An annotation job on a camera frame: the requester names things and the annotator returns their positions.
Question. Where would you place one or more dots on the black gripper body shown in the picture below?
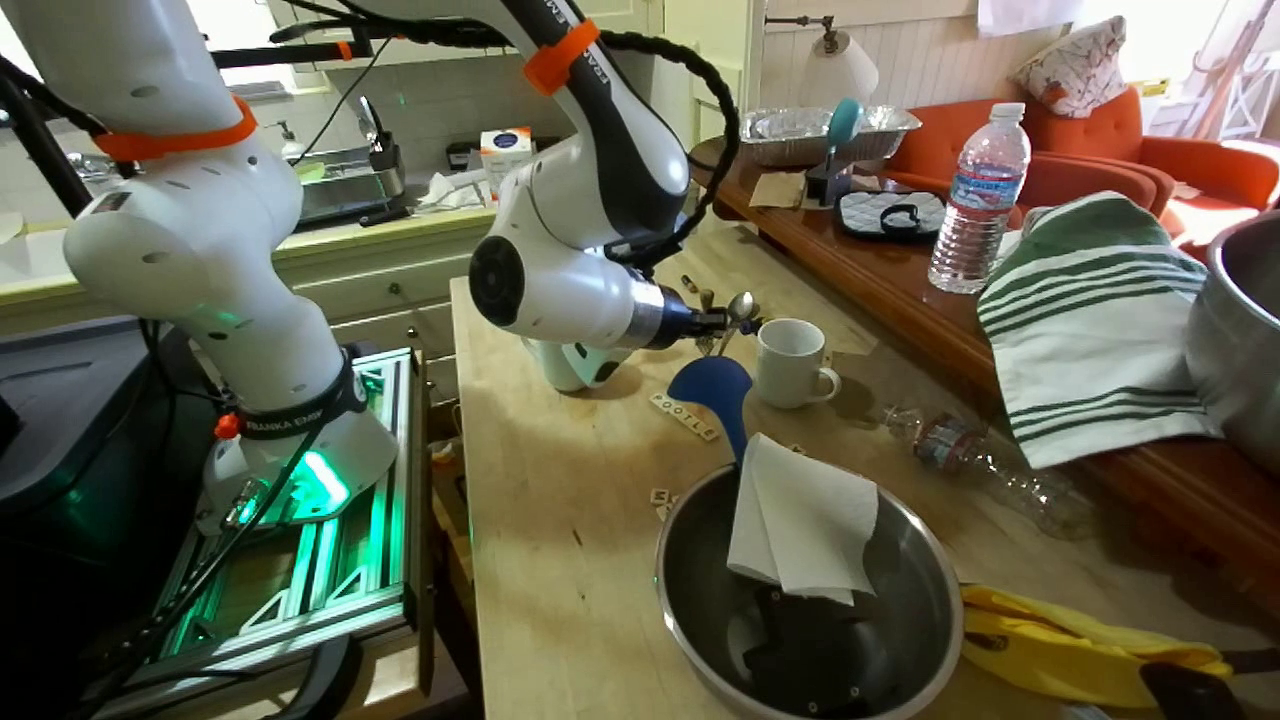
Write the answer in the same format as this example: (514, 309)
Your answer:
(690, 322)

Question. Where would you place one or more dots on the green lit robot base platform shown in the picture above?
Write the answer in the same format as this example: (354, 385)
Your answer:
(333, 560)

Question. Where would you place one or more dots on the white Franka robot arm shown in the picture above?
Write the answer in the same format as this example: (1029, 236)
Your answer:
(187, 243)

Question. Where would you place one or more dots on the metal fork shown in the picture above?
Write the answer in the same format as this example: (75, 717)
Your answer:
(696, 290)

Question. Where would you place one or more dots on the blue ladle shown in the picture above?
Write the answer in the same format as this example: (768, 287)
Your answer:
(714, 385)

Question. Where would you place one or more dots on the empty white mug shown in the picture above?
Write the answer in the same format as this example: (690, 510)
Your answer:
(791, 364)

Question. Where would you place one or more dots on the small wooden domino piece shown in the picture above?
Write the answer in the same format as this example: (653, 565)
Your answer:
(687, 416)

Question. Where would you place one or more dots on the dark brown wooden table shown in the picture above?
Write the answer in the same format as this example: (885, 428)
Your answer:
(852, 265)

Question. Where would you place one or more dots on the brown cardboard piece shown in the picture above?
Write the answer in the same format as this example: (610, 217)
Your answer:
(778, 190)

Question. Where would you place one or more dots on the small black box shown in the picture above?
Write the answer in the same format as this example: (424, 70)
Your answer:
(826, 182)

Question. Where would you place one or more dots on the aluminium foil tray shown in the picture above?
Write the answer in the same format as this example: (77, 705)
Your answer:
(784, 131)

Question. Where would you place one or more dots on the white folded napkin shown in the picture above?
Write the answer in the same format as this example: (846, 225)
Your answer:
(801, 521)

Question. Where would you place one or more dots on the teal plastic scoop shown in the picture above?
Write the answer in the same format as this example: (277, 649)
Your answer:
(840, 126)

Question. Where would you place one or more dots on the white round container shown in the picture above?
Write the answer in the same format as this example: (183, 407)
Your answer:
(505, 146)

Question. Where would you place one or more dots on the clear plastic water bottle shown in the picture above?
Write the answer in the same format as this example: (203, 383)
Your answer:
(981, 203)

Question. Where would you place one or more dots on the crushed clear plastic bottle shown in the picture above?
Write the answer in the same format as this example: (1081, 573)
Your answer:
(987, 462)

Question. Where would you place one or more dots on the metal faucet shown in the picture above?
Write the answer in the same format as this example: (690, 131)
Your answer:
(386, 160)

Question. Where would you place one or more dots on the steel mixing bowl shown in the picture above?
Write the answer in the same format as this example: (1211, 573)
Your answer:
(905, 642)

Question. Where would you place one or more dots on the green white striped towel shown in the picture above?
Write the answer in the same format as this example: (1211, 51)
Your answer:
(1093, 322)

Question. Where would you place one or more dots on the patterned cushion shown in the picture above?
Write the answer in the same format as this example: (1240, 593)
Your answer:
(1081, 66)

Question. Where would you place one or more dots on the white bottle orange cap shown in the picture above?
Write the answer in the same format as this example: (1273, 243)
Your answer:
(225, 465)

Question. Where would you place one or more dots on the orange sofa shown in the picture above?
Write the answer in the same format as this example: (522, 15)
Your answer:
(1203, 167)

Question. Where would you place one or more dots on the large steel pot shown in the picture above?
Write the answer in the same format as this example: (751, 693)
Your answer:
(1240, 346)

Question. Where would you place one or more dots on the black equipment case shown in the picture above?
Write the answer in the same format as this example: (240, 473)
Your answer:
(80, 442)

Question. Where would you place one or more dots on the white shade wall lamp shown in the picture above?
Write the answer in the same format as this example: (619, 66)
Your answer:
(840, 63)

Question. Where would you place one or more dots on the black camera clamp bar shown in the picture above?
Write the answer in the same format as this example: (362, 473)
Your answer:
(265, 52)

